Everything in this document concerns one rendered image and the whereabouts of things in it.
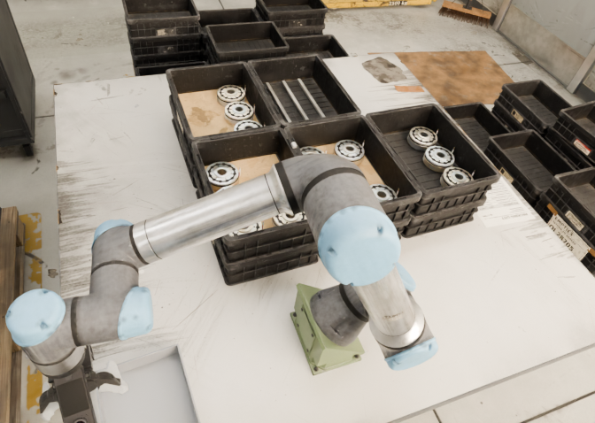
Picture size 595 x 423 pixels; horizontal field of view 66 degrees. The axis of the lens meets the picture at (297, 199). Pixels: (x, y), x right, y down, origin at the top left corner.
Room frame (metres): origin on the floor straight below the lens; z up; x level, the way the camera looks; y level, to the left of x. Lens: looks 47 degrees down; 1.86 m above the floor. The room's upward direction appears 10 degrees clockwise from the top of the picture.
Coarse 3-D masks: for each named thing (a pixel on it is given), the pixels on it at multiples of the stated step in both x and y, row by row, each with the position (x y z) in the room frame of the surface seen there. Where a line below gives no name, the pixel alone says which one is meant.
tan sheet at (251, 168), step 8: (240, 160) 1.09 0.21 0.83; (248, 160) 1.09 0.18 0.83; (256, 160) 1.10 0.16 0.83; (264, 160) 1.11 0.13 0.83; (272, 160) 1.11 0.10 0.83; (240, 168) 1.05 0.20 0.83; (248, 168) 1.06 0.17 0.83; (256, 168) 1.06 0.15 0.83; (264, 168) 1.07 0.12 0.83; (240, 176) 1.01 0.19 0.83; (248, 176) 1.02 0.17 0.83; (256, 176) 1.03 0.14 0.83; (264, 224) 0.84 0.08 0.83
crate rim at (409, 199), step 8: (320, 120) 1.24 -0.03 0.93; (328, 120) 1.24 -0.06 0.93; (336, 120) 1.25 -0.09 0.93; (344, 120) 1.27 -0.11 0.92; (288, 128) 1.17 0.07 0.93; (288, 136) 1.13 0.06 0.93; (376, 136) 1.20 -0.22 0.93; (384, 144) 1.17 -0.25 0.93; (392, 160) 1.10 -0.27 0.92; (400, 168) 1.07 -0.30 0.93; (408, 176) 1.04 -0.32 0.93; (416, 192) 0.98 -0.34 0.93; (392, 200) 0.92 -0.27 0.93; (400, 200) 0.93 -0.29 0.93; (408, 200) 0.94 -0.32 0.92; (416, 200) 0.96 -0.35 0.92; (384, 208) 0.90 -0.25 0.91
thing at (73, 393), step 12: (84, 372) 0.27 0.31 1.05; (60, 384) 0.24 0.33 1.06; (72, 384) 0.25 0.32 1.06; (84, 384) 0.25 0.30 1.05; (60, 396) 0.23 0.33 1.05; (72, 396) 0.23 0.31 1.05; (84, 396) 0.24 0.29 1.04; (60, 408) 0.21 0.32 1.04; (72, 408) 0.22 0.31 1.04; (84, 408) 0.22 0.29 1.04; (72, 420) 0.20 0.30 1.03; (84, 420) 0.20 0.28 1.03; (96, 420) 0.21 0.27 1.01
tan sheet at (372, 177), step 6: (330, 144) 1.24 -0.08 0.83; (324, 150) 1.20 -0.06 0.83; (330, 150) 1.21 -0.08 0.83; (366, 162) 1.18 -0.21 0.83; (360, 168) 1.15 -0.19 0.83; (366, 168) 1.15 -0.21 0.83; (372, 168) 1.16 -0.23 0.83; (366, 174) 1.12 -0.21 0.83; (372, 174) 1.13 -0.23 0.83; (372, 180) 1.10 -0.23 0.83; (378, 180) 1.11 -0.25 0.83
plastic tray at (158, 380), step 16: (160, 352) 0.45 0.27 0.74; (176, 352) 0.47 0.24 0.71; (128, 368) 0.41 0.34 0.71; (144, 368) 0.42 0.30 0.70; (160, 368) 0.43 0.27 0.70; (176, 368) 0.43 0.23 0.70; (128, 384) 0.38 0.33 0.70; (144, 384) 0.38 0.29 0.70; (160, 384) 0.39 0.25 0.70; (176, 384) 0.40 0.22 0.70; (112, 400) 0.34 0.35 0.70; (128, 400) 0.34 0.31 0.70; (144, 400) 0.35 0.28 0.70; (160, 400) 0.35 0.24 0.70; (176, 400) 0.36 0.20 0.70; (192, 400) 0.35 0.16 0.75; (112, 416) 0.30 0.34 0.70; (128, 416) 0.31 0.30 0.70; (144, 416) 0.31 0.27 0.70; (160, 416) 0.32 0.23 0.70; (176, 416) 0.32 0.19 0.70; (192, 416) 0.33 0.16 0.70
